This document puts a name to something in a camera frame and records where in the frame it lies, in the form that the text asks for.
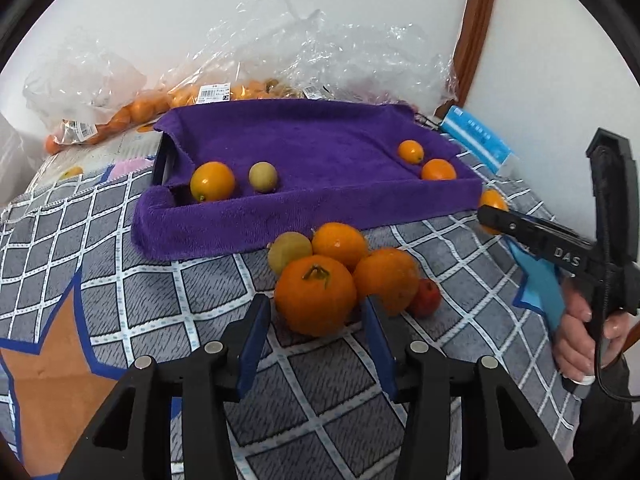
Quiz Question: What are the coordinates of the crumpled clear plastic bag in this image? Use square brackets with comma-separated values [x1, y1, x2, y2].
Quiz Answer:
[207, 0, 331, 102]

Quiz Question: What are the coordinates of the person's right hand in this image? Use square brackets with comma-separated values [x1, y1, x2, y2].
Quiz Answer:
[550, 276, 631, 381]

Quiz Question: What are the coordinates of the grey checked star blanket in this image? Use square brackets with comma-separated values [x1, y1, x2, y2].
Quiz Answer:
[0, 125, 591, 480]

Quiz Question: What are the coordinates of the black tray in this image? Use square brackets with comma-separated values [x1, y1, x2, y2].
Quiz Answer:
[151, 131, 178, 188]

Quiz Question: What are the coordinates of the purple towel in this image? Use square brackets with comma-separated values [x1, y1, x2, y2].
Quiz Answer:
[131, 99, 483, 263]

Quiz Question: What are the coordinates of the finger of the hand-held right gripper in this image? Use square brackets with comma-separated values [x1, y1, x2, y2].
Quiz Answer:
[476, 205, 551, 256]

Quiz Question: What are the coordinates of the small orange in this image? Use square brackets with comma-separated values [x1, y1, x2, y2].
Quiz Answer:
[311, 222, 370, 272]
[479, 189, 510, 236]
[421, 158, 457, 181]
[353, 248, 421, 317]
[190, 161, 236, 203]
[398, 140, 426, 164]

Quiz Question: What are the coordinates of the clear bag of small oranges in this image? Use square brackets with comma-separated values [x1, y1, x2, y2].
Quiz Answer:
[165, 76, 283, 110]
[22, 35, 173, 157]

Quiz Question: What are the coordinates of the large orange with green stem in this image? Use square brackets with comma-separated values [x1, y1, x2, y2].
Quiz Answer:
[274, 255, 358, 338]

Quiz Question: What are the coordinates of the person's right forearm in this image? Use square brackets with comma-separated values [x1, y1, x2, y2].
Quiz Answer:
[570, 355, 640, 480]

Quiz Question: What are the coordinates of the white plastic bag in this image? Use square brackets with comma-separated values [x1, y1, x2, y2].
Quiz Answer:
[0, 112, 36, 206]

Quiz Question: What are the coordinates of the pale printed sheet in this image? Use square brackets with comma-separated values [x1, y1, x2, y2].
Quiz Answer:
[30, 127, 166, 196]

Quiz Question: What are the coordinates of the red cherry tomato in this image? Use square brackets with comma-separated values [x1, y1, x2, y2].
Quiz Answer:
[409, 279, 442, 319]

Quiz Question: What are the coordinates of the blue tissue pack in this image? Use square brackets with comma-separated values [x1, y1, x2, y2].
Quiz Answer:
[442, 106, 516, 173]

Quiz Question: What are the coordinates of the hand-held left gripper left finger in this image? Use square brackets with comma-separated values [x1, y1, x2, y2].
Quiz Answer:
[60, 294, 272, 480]

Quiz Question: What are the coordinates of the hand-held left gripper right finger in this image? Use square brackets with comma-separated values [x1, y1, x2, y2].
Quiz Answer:
[361, 296, 571, 480]

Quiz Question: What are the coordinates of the yellow-green round fruit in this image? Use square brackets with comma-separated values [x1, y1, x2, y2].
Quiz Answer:
[267, 231, 314, 277]
[249, 161, 278, 193]

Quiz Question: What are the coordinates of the brown wooden door frame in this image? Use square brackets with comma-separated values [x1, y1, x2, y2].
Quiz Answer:
[434, 0, 501, 118]

